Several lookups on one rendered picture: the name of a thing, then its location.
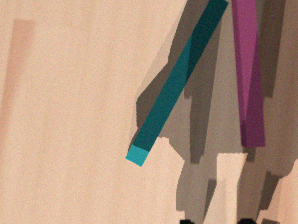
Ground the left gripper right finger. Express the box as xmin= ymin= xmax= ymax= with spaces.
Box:
xmin=237 ymin=218 xmax=257 ymax=224

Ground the turquoise rod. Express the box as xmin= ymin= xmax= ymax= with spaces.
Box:
xmin=125 ymin=0 xmax=229 ymax=167

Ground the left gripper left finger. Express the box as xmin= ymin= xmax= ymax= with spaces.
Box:
xmin=179 ymin=219 xmax=195 ymax=224

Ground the pink rod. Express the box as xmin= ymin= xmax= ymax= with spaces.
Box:
xmin=231 ymin=0 xmax=265 ymax=148

